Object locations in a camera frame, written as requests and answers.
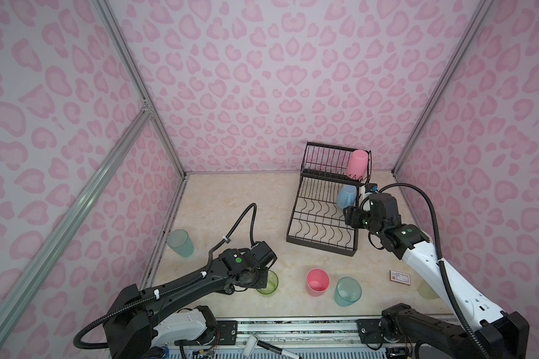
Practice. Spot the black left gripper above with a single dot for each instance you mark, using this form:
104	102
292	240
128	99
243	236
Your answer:
260	278

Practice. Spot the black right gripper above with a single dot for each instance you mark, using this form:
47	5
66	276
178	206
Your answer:
352	215

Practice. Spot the green translucent plastic cup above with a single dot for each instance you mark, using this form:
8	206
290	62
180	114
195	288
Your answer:
271	284

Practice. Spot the light blue ceramic mug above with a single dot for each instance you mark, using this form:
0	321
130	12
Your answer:
347	196

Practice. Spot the pink plastic cup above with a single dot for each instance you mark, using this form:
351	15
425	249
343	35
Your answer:
317	282
357	166

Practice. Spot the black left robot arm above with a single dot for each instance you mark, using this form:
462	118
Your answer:
130	325

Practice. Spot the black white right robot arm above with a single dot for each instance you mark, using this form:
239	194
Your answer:
483	330

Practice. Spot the black marker pen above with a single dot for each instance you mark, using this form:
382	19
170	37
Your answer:
253	342

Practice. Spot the teal translucent plastic cup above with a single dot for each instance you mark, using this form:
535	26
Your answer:
348	291

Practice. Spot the small red white card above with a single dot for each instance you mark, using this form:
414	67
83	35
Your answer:
400	277

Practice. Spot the pale teal cup left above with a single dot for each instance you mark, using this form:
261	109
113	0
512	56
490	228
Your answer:
179	241

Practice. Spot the pale yellow translucent cup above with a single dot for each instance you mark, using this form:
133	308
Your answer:
426	291

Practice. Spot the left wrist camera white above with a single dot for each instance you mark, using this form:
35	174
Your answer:
263	255

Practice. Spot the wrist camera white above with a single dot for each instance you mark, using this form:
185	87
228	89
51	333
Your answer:
366	189
263	255

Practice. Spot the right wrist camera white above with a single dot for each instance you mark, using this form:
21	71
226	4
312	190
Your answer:
366	189

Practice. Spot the black wire dish rack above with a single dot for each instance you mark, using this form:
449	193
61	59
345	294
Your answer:
316	220

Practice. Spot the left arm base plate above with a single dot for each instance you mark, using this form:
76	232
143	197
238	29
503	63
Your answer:
224	334

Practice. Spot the aluminium front rail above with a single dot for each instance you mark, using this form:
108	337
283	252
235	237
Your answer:
309	337

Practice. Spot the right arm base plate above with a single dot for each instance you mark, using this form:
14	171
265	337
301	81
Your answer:
370	333

